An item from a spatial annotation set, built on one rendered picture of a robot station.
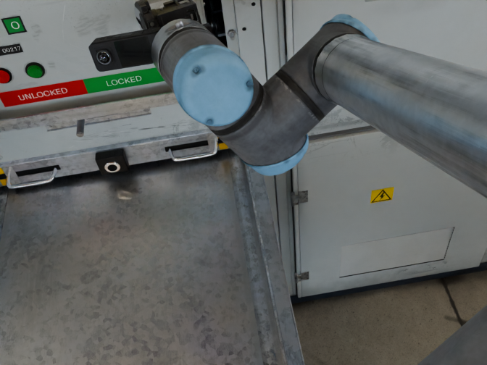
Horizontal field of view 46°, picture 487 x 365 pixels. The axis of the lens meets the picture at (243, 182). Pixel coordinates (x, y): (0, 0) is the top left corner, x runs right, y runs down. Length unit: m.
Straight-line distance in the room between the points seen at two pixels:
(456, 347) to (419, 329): 1.70
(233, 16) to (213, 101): 0.44
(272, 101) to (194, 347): 0.47
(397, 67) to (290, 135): 0.25
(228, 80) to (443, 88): 0.29
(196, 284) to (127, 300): 0.13
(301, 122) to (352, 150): 0.64
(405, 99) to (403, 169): 1.00
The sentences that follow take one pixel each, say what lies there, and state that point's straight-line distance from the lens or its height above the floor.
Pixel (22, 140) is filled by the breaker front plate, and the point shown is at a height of 0.98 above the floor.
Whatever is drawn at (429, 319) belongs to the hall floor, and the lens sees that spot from 2.00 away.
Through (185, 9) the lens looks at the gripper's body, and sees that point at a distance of 0.88.
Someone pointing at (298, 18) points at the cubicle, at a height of 1.14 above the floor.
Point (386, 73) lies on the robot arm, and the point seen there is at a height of 1.41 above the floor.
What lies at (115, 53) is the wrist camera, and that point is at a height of 1.27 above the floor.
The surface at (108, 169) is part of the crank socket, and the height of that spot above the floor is 0.89.
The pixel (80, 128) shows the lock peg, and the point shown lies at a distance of 1.14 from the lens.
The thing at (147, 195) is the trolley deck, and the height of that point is 0.85.
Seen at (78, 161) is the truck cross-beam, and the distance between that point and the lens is 1.25.
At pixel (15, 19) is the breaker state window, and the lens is 1.06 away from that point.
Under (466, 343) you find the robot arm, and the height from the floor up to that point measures 1.51.
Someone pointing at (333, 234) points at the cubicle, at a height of 0.40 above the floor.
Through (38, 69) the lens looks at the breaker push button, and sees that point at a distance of 1.10.
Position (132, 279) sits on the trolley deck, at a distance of 1.10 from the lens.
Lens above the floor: 1.76
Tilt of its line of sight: 50 degrees down
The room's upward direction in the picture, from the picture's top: 8 degrees counter-clockwise
